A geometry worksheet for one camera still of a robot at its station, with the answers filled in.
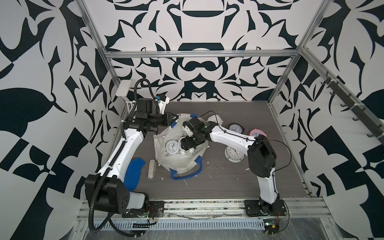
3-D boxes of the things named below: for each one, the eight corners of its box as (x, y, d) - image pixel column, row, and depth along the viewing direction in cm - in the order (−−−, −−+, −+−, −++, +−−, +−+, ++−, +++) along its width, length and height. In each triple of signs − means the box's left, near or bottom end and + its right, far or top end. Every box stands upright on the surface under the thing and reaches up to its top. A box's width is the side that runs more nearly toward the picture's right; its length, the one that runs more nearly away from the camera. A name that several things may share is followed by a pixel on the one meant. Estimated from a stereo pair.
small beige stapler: (147, 179, 84) (146, 177, 81) (151, 161, 90) (149, 159, 88) (153, 179, 84) (152, 177, 81) (156, 161, 90) (155, 159, 88)
